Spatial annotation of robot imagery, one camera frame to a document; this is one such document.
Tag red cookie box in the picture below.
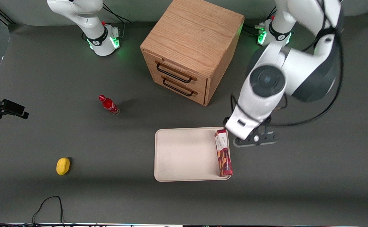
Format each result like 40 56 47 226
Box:
214 129 234 177

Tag beige plastic tray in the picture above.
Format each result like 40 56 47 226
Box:
154 127 232 182

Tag wooden drawer front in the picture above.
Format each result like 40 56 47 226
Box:
154 59 208 94
160 75 207 105

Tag yellow lemon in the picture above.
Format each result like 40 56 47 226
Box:
56 157 71 176

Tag black stand rod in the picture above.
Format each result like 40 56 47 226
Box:
0 4 16 26

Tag red cola bottle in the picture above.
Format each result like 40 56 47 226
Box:
98 95 120 116

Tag wooden drawer cabinet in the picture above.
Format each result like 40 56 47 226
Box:
140 0 245 107

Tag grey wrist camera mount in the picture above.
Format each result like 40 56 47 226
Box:
233 117 278 148

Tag black drawer handle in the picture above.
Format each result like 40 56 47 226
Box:
156 63 193 84
162 78 194 97

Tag black left base cables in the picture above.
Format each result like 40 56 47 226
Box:
243 24 260 36

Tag black base cables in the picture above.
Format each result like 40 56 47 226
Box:
243 24 260 36
103 3 131 40

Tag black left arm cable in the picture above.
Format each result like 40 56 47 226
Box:
230 0 344 128

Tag black looped table cable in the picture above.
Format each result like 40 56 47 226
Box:
32 196 66 225

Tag black right base cables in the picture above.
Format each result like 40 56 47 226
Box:
103 3 131 40

